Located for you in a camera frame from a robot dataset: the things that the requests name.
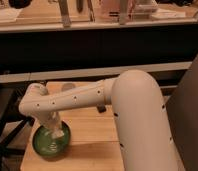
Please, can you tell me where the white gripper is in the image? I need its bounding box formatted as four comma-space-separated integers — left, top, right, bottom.
38, 112, 62, 131

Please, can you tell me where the white sponge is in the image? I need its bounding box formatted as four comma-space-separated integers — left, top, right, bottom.
52, 130, 64, 139

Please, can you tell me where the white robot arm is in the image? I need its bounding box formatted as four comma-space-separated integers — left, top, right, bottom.
19, 70, 179, 171

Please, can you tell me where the green ceramic bowl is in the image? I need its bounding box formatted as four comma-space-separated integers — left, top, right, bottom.
32, 122, 71, 158

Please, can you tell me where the black chair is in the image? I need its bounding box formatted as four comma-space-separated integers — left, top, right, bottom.
0, 83, 34, 171

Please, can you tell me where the small dark object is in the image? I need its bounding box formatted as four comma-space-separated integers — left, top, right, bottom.
97, 106, 106, 113

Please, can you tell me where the wooden table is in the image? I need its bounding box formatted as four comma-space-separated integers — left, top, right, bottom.
19, 81, 126, 171

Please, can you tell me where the dark robot body panel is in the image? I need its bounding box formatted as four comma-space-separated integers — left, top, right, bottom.
167, 54, 198, 171

